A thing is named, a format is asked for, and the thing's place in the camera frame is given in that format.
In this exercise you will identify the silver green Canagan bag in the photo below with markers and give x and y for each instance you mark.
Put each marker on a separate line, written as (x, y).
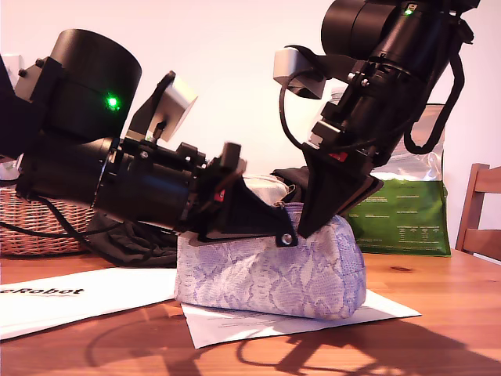
(403, 219)

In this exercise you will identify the purple snakeskin zip bag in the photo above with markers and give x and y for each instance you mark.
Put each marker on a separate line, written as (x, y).
(274, 274)

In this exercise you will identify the wooden chair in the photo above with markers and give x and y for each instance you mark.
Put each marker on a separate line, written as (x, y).
(475, 235)

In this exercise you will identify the dark brown garment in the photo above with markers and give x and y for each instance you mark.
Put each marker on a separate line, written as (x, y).
(125, 254)

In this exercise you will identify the wicker basket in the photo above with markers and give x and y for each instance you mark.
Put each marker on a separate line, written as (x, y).
(47, 244)

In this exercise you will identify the white LeRobot printed paper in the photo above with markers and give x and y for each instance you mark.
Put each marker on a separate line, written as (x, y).
(78, 309)

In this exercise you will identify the white wall switch plate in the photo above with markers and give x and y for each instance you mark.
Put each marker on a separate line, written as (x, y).
(9, 58)

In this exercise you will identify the white printed text sheet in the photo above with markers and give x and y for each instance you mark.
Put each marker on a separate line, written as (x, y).
(223, 329)

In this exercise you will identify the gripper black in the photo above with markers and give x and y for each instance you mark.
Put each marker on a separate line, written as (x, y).
(156, 184)
(375, 113)

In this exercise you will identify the gripper grey camera box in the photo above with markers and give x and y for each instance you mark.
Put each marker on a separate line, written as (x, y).
(287, 64)
(176, 102)

